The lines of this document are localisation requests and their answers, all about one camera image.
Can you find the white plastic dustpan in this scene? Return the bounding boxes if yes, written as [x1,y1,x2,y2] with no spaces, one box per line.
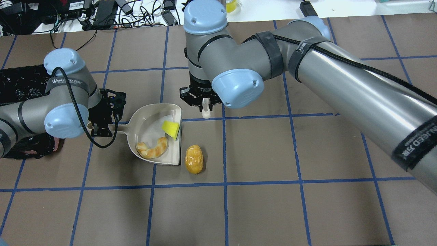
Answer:
[87,103,182,166]

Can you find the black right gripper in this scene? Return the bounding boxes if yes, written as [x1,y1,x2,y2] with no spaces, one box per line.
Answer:
[180,80,223,111]

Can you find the black power adapter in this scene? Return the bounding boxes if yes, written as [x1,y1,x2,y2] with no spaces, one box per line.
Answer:
[299,0,318,17]

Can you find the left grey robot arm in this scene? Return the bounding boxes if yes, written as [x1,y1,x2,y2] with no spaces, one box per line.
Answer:
[0,48,126,158]

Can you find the white hand brush black bristles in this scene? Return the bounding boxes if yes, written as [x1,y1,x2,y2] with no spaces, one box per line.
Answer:
[201,97,212,119]

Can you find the toy croissant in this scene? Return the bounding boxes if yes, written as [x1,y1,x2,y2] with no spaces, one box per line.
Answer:
[136,137,168,159]

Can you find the yellow tape roll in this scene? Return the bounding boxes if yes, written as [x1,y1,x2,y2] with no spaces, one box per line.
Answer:
[225,0,239,13]

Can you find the bin with black bag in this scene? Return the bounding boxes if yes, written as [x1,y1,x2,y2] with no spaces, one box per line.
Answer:
[0,65,60,160]

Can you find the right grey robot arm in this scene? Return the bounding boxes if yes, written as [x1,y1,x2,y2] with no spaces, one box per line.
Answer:
[180,0,437,193]

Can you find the toy yellow potato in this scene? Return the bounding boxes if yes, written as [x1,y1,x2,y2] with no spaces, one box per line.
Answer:
[184,145,203,174]

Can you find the black braided right-arm cable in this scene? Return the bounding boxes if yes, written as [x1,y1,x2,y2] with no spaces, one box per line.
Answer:
[242,34,437,106]

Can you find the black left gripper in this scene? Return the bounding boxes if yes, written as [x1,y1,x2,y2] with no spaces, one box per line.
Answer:
[89,88,126,137]

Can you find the black braided left-arm cable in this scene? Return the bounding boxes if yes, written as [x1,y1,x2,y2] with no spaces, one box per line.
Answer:
[51,67,120,149]

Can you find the yellow sponge piece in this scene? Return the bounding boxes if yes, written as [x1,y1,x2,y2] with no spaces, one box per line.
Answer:
[161,120,181,141]

